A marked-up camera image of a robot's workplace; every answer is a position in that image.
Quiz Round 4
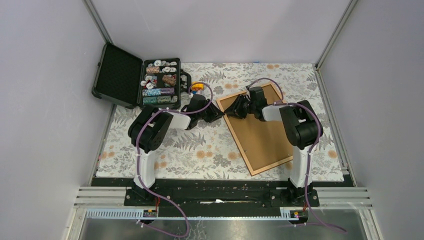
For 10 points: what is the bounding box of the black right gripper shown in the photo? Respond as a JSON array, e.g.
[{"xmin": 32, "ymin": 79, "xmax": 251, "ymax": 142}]
[{"xmin": 223, "ymin": 94, "xmax": 256, "ymax": 120}]

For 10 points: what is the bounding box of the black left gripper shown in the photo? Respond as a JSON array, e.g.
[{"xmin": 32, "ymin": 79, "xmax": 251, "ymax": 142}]
[{"xmin": 196, "ymin": 98, "xmax": 224, "ymax": 123}]

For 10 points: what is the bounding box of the wooden picture frame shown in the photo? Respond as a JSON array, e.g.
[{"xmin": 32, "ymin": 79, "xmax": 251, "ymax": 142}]
[{"xmin": 215, "ymin": 82, "xmax": 296, "ymax": 177}]

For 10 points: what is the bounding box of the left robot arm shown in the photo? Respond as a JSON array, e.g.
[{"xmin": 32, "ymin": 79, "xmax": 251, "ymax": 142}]
[{"xmin": 128, "ymin": 94, "xmax": 224, "ymax": 206}]

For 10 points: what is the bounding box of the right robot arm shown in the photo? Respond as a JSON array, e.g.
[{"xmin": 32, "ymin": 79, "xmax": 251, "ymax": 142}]
[{"xmin": 224, "ymin": 86, "xmax": 323, "ymax": 206}]

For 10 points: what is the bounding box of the yellow and blue toy block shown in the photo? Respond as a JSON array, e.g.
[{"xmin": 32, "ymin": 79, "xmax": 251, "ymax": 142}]
[{"xmin": 190, "ymin": 83, "xmax": 205, "ymax": 94}]

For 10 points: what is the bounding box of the floral patterned table mat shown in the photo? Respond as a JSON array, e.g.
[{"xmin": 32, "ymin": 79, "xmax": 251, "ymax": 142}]
[{"xmin": 95, "ymin": 63, "xmax": 344, "ymax": 182}]

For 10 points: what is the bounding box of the purple poker chip stack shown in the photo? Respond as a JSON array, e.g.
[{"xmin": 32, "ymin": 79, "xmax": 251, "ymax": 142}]
[{"xmin": 160, "ymin": 87, "xmax": 175, "ymax": 96}]

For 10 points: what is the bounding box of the orange poker chip roll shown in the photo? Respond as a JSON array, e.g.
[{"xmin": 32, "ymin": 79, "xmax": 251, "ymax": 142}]
[{"xmin": 162, "ymin": 75, "xmax": 177, "ymax": 87}]

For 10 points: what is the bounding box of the green poker chip stack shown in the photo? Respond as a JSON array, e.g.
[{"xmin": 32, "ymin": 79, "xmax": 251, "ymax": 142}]
[{"xmin": 142, "ymin": 96, "xmax": 158, "ymax": 106}]

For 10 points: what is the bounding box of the cyan poker chip stack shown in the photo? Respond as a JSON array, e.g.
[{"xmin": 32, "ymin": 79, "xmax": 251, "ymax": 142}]
[{"xmin": 142, "ymin": 88, "xmax": 161, "ymax": 97}]

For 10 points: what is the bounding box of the black poker chip case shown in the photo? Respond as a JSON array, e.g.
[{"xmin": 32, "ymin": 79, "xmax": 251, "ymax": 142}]
[{"xmin": 91, "ymin": 43, "xmax": 192, "ymax": 110}]

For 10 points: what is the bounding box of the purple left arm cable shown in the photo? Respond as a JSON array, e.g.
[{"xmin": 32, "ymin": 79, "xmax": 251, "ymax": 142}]
[{"xmin": 135, "ymin": 81, "xmax": 214, "ymax": 239}]

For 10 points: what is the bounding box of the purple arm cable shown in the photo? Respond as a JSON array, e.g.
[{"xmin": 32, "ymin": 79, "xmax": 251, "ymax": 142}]
[
  {"xmin": 135, "ymin": 81, "xmax": 214, "ymax": 239},
  {"xmin": 245, "ymin": 77, "xmax": 348, "ymax": 234}
]

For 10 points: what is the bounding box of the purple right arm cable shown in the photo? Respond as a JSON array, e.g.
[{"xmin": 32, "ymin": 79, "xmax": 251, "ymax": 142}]
[{"xmin": 245, "ymin": 77, "xmax": 348, "ymax": 234}]

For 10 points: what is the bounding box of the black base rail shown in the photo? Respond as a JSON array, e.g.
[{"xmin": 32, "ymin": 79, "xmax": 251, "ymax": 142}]
[{"xmin": 91, "ymin": 177, "xmax": 355, "ymax": 220}]

